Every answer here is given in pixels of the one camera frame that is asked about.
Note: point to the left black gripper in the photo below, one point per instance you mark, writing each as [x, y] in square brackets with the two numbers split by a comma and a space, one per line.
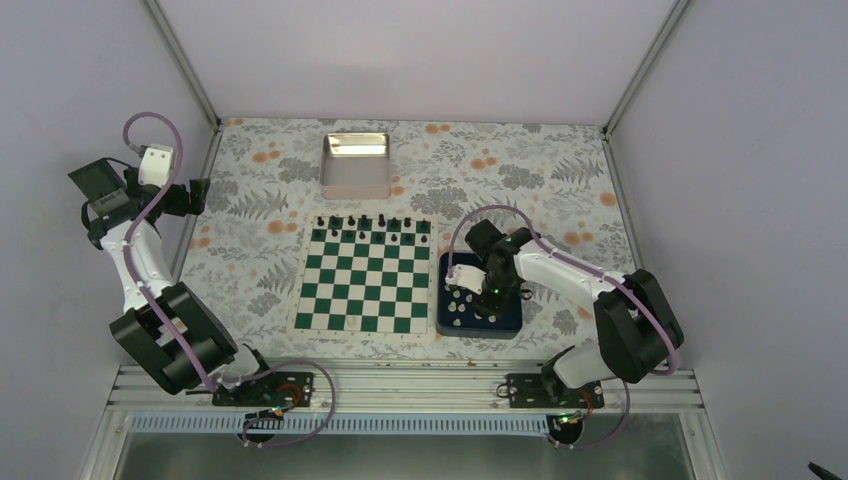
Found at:
[195, 206]

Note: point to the aluminium frame post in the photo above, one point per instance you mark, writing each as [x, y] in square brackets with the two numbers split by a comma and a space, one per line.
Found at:
[655, 48]
[179, 55]

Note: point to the pink metal tin box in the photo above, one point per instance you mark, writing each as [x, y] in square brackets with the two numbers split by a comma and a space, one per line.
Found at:
[355, 166]

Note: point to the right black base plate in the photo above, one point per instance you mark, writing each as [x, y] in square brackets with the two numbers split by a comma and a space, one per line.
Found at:
[532, 391]

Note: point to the aluminium frame post left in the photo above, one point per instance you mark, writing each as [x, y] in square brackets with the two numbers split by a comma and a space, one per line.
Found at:
[179, 55]

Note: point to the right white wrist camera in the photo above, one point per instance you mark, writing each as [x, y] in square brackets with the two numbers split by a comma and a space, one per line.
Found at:
[467, 277]

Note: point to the aluminium frame post right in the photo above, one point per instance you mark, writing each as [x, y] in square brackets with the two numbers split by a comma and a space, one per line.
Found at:
[655, 48]

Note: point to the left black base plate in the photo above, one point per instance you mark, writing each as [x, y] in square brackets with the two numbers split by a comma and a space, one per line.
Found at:
[279, 390]

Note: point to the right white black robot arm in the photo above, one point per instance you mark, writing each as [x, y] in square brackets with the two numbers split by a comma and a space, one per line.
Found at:
[636, 328]

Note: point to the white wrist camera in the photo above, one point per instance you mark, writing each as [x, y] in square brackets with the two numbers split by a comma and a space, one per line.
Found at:
[157, 162]
[467, 277]

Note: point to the dark blue plastic tray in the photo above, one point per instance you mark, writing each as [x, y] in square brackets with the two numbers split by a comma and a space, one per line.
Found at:
[472, 324]

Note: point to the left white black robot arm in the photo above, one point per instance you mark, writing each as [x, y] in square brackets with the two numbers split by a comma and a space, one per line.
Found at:
[171, 334]

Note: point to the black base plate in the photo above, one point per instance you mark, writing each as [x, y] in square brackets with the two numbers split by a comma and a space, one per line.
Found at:
[279, 390]
[532, 391]

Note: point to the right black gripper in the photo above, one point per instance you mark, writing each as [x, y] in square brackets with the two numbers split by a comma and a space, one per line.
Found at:
[496, 308]

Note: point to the aluminium front rail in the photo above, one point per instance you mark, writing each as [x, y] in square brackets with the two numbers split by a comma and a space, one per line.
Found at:
[382, 389]

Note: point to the green white chess board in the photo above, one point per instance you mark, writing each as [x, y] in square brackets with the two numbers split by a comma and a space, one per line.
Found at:
[367, 290]

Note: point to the floral patterned table mat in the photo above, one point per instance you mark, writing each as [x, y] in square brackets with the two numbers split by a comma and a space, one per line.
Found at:
[265, 182]

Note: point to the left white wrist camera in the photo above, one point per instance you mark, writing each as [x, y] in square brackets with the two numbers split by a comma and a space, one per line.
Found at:
[157, 162]

